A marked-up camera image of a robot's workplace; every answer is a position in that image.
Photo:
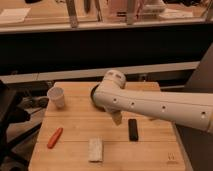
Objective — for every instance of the black rectangular block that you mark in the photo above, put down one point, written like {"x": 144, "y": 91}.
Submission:
{"x": 133, "y": 130}

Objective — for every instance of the orange carrot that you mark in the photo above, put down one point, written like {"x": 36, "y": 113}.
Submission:
{"x": 54, "y": 138}

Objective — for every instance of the green bowl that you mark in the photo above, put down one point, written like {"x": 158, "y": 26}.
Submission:
{"x": 92, "y": 98}

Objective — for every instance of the black chair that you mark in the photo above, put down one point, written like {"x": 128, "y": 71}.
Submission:
{"x": 12, "y": 113}

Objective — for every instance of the white paper cup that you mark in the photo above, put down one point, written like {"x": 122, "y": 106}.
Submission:
{"x": 56, "y": 95}

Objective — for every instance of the cream gripper end piece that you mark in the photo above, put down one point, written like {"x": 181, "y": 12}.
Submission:
{"x": 117, "y": 118}

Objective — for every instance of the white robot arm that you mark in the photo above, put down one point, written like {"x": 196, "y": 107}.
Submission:
{"x": 193, "y": 110}

